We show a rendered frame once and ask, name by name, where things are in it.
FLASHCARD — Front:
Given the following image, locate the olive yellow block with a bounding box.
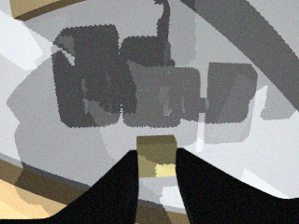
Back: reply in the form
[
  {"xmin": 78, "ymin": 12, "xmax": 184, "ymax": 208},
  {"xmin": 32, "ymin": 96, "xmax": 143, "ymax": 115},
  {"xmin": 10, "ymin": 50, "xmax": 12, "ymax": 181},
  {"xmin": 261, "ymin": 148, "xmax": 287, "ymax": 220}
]
[{"xmin": 135, "ymin": 134, "xmax": 178, "ymax": 178}]

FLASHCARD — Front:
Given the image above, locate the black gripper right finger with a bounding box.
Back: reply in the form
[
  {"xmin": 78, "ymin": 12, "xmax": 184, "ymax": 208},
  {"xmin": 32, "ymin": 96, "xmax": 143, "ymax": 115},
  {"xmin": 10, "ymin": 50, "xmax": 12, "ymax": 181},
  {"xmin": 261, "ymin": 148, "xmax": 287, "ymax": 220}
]
[{"xmin": 175, "ymin": 147, "xmax": 299, "ymax": 224}]

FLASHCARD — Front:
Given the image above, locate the tan puzzle board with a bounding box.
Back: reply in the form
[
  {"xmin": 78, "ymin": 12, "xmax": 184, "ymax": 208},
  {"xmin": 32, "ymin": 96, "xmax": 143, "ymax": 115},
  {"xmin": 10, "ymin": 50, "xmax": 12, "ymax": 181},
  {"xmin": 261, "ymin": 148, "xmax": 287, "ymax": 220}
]
[{"xmin": 0, "ymin": 158, "xmax": 190, "ymax": 224}]

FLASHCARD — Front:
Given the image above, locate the tan rectangular block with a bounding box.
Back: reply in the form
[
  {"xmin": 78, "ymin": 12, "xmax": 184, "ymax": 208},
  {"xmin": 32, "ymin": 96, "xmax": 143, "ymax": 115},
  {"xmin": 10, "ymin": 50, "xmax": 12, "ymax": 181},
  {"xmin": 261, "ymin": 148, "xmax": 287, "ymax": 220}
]
[{"xmin": 8, "ymin": 0, "xmax": 86, "ymax": 21}]

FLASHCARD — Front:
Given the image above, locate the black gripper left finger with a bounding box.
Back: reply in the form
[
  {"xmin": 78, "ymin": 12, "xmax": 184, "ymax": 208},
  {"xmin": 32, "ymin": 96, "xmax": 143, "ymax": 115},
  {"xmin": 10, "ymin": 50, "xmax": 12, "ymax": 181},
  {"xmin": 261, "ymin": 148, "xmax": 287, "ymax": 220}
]
[{"xmin": 0, "ymin": 150, "xmax": 138, "ymax": 224}]

